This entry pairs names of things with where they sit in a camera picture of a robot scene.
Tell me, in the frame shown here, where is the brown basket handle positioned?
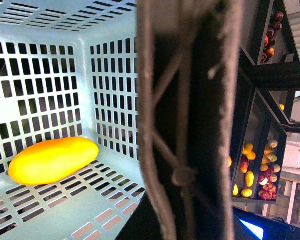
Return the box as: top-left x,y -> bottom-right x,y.
136,0 -> 244,240

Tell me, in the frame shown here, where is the light blue plastic basket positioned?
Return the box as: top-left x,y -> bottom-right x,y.
0,0 -> 145,240

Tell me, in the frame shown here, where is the yellow mango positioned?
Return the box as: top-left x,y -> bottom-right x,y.
8,137 -> 99,186

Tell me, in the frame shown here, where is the black display shelf frame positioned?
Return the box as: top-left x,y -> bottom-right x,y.
230,0 -> 300,204

